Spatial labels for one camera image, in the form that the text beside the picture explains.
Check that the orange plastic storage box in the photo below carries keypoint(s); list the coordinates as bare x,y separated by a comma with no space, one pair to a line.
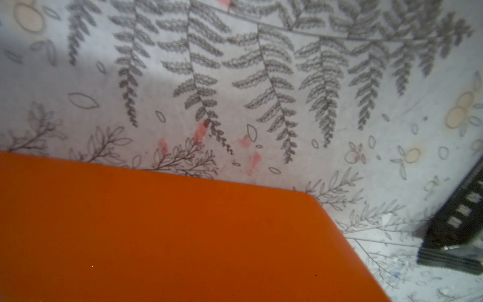
72,231

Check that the black cookie packet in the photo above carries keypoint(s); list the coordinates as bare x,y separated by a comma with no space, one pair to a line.
453,239

